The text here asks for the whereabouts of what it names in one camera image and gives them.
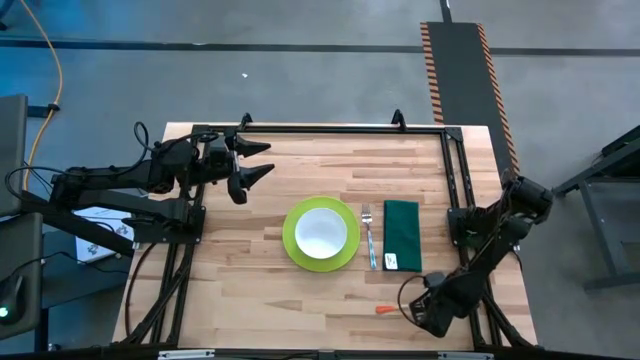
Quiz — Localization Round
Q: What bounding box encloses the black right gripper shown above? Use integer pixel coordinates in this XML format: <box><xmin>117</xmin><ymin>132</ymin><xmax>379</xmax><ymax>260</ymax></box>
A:
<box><xmin>408</xmin><ymin>272</ymin><xmax>484</xmax><ymax>339</ymax></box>

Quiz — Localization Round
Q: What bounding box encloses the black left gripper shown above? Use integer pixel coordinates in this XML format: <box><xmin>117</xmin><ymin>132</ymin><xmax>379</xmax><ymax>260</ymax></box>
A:
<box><xmin>199</xmin><ymin>127</ymin><xmax>276</xmax><ymax>205</ymax></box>

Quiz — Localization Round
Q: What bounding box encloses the blue-handled metal fork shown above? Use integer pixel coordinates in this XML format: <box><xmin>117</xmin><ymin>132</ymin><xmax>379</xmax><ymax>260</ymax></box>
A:
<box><xmin>360</xmin><ymin>202</ymin><xmax>378</xmax><ymax>271</ymax></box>

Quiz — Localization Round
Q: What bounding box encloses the white bowl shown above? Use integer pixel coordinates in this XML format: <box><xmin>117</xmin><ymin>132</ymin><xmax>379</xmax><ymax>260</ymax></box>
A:
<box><xmin>294</xmin><ymin>207</ymin><xmax>349</xmax><ymax>260</ymax></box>

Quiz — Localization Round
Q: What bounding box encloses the lime green plate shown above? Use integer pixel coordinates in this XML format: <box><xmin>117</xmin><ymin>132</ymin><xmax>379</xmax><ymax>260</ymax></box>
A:
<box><xmin>282</xmin><ymin>195</ymin><xmax>361</xmax><ymax>274</ymax></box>

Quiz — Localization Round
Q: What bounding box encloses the dark green cloth napkin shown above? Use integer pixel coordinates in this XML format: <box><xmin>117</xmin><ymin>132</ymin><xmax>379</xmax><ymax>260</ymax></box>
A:
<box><xmin>382</xmin><ymin>199</ymin><xmax>424</xmax><ymax>274</ymax></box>

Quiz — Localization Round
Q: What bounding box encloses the white printed box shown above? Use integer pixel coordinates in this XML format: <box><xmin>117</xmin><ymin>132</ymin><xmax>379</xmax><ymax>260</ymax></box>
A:
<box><xmin>73</xmin><ymin>207</ymin><xmax>135</xmax><ymax>265</ymax></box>

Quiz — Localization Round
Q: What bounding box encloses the black orange-striped floor mat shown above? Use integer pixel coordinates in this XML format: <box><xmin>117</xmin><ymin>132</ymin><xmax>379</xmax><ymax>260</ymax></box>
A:
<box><xmin>419</xmin><ymin>21</ymin><xmax>521</xmax><ymax>176</ymax></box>

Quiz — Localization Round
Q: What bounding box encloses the black standing desk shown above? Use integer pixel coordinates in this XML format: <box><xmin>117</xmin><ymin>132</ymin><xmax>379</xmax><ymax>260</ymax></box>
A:
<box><xmin>0</xmin><ymin>93</ymin><xmax>45</xmax><ymax>342</ymax></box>

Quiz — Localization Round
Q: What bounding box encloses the grey metal table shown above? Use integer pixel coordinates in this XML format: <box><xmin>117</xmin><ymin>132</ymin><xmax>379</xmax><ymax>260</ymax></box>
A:
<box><xmin>552</xmin><ymin>124</ymin><xmax>640</xmax><ymax>292</ymax></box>

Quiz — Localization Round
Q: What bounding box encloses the black computer mouse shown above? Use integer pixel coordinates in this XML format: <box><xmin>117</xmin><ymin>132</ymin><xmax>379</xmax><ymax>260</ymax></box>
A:
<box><xmin>0</xmin><ymin>274</ymin><xmax>25</xmax><ymax>327</ymax></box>

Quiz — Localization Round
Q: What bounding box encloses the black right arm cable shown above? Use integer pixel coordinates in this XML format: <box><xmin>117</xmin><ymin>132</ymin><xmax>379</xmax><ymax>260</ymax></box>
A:
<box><xmin>397</xmin><ymin>273</ymin><xmax>429</xmax><ymax>314</ymax></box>

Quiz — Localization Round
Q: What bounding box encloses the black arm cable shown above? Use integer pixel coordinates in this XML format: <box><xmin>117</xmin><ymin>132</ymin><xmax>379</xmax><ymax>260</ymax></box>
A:
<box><xmin>132</xmin><ymin>121</ymin><xmax>221</xmax><ymax>152</ymax></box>
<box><xmin>397</xmin><ymin>273</ymin><xmax>429</xmax><ymax>314</ymax></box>

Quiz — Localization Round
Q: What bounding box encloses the silver aluminium bracket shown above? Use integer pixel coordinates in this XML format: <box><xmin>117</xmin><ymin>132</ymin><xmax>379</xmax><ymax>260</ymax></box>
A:
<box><xmin>157</xmin><ymin>349</ymin><xmax>216</xmax><ymax>360</ymax></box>
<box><xmin>437</xmin><ymin>351</ymin><xmax>495</xmax><ymax>360</ymax></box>

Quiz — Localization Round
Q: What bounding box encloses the black aluminium table frame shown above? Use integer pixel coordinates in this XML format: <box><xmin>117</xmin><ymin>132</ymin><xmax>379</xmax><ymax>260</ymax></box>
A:
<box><xmin>112</xmin><ymin>123</ymin><xmax>539</xmax><ymax>360</ymax></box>

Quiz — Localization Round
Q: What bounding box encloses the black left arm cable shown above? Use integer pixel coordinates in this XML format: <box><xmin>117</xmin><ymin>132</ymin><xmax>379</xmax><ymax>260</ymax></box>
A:
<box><xmin>132</xmin><ymin>121</ymin><xmax>221</xmax><ymax>152</ymax></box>

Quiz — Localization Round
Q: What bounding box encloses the dark power cable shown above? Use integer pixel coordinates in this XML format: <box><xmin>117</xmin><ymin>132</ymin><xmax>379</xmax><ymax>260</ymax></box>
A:
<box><xmin>123</xmin><ymin>242</ymin><xmax>159</xmax><ymax>337</ymax></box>

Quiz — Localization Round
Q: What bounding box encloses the yellow cable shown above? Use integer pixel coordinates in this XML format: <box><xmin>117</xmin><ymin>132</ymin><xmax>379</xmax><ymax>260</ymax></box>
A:
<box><xmin>19</xmin><ymin>0</ymin><xmax>65</xmax><ymax>191</ymax></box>

